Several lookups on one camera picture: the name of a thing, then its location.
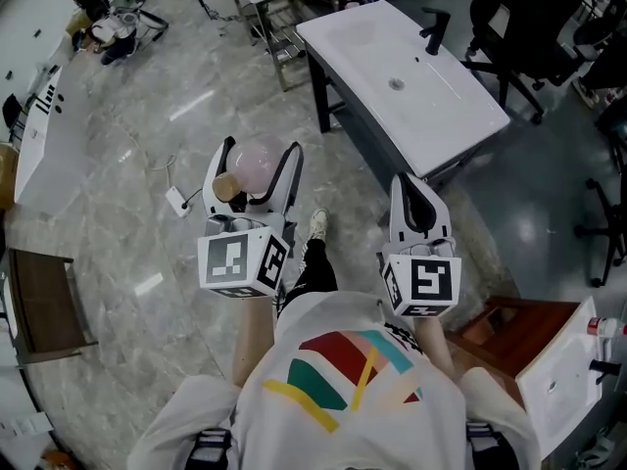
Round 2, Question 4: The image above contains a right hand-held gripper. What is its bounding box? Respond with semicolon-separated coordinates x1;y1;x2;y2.
376;171;463;319

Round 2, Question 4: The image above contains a white sink counter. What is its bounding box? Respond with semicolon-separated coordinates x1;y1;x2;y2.
295;0;512;179

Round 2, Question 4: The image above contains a clear plastic bottle red label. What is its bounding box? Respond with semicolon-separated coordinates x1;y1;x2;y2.
586;315;627;340

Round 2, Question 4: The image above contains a small white sink basin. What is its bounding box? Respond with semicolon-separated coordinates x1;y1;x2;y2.
515;296;619;455

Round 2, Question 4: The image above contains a person's left forearm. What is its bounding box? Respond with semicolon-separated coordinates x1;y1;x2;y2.
230;293;276;389

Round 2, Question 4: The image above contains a black office chair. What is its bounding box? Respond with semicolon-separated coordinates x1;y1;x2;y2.
572;110;627;289
461;0;592;126

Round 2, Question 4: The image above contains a small black faucet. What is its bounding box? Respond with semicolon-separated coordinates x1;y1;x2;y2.
588;357;624;387

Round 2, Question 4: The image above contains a white power strip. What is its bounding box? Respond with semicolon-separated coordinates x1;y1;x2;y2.
164;185;193;219

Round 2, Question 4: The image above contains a person's white shoe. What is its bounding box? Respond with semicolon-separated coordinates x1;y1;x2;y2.
308;207;331;242

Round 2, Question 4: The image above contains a person's white printed shirt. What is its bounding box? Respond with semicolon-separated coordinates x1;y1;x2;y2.
126;290;543;470

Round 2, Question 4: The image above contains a brown cardboard box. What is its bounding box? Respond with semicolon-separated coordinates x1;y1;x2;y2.
0;141;22;212

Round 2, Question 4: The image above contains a round pink bottle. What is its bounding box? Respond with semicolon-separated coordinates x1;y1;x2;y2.
212;132;287;205

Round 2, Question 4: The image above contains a brown wooden stool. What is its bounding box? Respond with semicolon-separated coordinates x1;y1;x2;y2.
5;246;100;367

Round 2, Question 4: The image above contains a brown wooden cabinet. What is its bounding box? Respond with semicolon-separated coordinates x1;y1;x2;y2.
444;295;582;406

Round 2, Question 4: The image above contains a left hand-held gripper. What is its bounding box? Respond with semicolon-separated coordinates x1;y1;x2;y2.
197;136;305;300

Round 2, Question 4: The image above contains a black shoulder strap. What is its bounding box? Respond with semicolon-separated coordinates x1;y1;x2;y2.
187;427;233;470
464;420;506;470

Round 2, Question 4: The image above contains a person's black trouser leg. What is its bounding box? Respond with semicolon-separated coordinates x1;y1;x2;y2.
275;237;340;320

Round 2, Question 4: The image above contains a person's right forearm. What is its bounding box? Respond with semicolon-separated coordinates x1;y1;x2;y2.
412;313;459;377

